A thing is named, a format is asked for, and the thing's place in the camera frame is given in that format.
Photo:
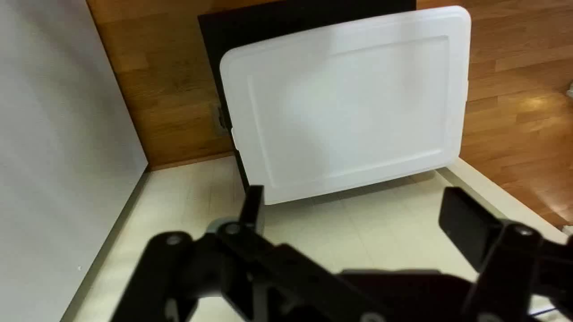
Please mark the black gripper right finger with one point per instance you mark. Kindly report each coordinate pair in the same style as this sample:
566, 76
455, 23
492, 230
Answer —
507, 268

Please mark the black side table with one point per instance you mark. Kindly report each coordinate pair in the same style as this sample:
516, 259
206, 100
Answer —
238, 23

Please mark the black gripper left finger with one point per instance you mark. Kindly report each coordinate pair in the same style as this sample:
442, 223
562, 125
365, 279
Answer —
197, 268

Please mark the white plastic storage bin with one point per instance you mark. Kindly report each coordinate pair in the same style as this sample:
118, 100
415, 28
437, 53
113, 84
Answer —
346, 107

